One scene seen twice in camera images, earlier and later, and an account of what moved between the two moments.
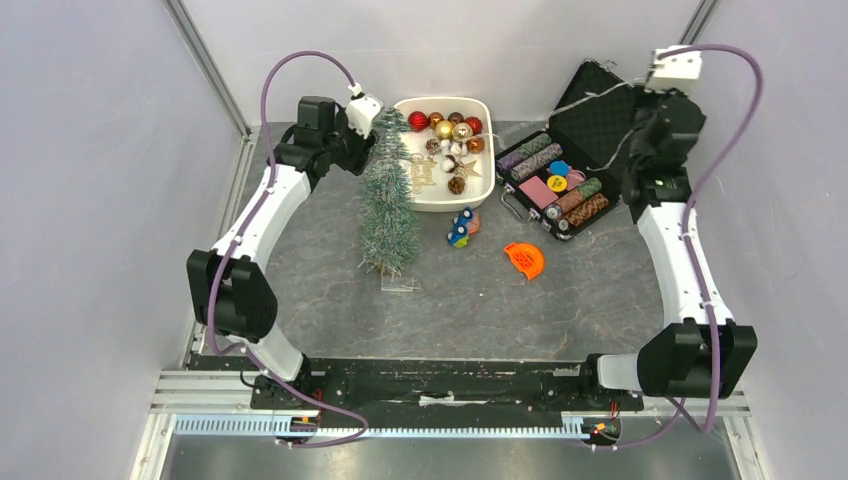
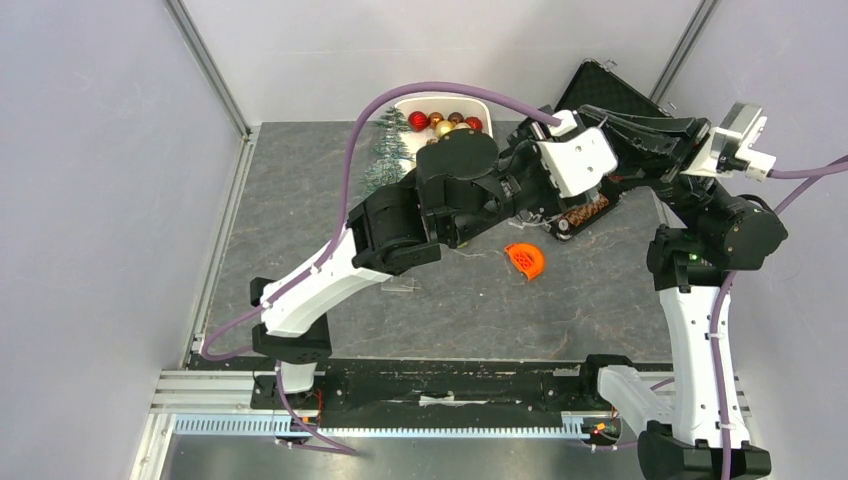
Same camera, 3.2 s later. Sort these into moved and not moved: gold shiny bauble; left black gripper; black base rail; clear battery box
Moved: left black gripper
Not moved: clear battery box; gold shiny bauble; black base rail
